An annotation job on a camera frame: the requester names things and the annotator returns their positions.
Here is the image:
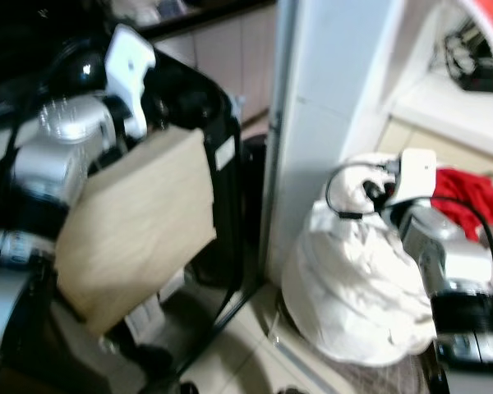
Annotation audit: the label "white garment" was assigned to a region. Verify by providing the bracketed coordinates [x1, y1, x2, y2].
[281, 152, 445, 367]

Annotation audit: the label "red cloth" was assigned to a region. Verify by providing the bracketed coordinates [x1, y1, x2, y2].
[431, 167, 493, 243]

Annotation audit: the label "beige fabric hamper panel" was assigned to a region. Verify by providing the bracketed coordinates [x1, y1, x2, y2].
[55, 127, 216, 337]

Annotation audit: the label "white pillar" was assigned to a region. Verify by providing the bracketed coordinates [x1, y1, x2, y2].
[263, 0, 445, 284]

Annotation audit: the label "grey patterned floor mat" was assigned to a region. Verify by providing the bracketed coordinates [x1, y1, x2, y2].
[283, 360, 432, 394]

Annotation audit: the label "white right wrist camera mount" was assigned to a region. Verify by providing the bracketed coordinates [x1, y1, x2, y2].
[394, 148, 438, 206]

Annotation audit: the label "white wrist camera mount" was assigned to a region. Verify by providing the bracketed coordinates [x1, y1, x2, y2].
[104, 25, 158, 139]
[394, 148, 438, 206]

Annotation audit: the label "looped black wrist cable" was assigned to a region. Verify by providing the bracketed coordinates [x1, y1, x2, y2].
[325, 160, 400, 221]

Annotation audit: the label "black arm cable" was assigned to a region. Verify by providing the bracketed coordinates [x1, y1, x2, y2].
[431, 195, 493, 309]

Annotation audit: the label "black tangled cables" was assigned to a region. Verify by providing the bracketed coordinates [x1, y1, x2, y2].
[435, 16, 493, 93]

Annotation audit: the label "red and white item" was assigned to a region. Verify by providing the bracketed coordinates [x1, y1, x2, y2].
[444, 0, 493, 52]

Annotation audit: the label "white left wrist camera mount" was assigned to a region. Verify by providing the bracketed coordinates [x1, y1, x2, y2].
[104, 25, 158, 139]

